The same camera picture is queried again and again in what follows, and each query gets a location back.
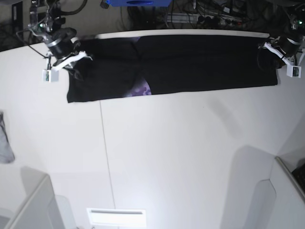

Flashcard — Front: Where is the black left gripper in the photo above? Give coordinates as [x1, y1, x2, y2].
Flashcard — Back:
[271, 35, 303, 57]

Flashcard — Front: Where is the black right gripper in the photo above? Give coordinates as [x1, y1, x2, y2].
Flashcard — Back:
[46, 33, 79, 60]

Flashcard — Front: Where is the black T-shirt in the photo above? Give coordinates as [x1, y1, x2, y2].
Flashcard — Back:
[67, 35, 278, 103]

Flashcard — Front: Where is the blue box at top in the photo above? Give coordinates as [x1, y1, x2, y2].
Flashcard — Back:
[105, 0, 172, 7]

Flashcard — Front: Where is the white power strip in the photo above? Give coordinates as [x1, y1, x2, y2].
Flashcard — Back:
[165, 13, 243, 26]

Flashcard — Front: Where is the grey cloth at left edge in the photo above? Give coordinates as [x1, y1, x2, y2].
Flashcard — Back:
[0, 112, 15, 164]

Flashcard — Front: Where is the black keyboard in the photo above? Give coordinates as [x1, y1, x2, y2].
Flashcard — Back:
[292, 166, 305, 190]

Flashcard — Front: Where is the white bin lower right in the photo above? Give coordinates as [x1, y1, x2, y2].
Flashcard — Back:
[249, 157, 305, 229]

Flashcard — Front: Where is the white bin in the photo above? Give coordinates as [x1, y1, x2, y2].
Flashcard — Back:
[0, 175, 65, 229]
[249, 157, 305, 229]

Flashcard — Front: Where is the white bin lower left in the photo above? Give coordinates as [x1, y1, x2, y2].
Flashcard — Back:
[0, 175, 65, 229]

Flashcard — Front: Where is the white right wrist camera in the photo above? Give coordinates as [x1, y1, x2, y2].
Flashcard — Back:
[42, 51, 93, 83]

